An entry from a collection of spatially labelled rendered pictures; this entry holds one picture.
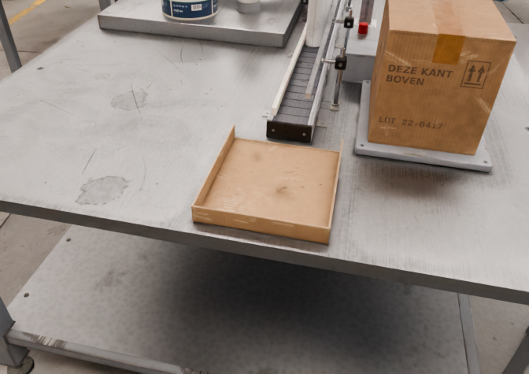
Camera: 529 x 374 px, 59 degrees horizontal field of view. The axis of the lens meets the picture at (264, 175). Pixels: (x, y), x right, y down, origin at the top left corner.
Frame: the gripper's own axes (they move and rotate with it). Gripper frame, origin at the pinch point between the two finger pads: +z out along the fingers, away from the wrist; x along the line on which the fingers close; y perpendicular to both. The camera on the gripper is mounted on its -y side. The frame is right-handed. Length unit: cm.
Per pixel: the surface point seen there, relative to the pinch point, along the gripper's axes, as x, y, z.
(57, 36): -106, 226, 186
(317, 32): 1.8, 0.0, 14.5
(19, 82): 38, 80, 6
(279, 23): -11.5, 15.5, 28.1
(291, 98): 33.2, 1.5, 2.2
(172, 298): 83, 32, 50
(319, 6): -2.0, 0.3, 7.7
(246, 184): 63, 5, -9
